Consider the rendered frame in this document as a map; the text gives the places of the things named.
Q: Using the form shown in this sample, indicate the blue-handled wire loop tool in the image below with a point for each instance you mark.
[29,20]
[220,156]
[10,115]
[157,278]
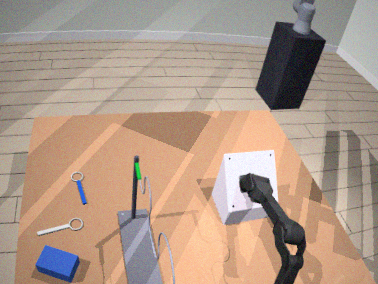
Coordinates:
[80,187]

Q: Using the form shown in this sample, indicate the blue rectangular block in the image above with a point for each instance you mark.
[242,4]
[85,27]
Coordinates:
[57,263]

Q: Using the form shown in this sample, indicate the white handle with loop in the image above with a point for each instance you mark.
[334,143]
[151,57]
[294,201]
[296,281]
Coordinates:
[67,226]

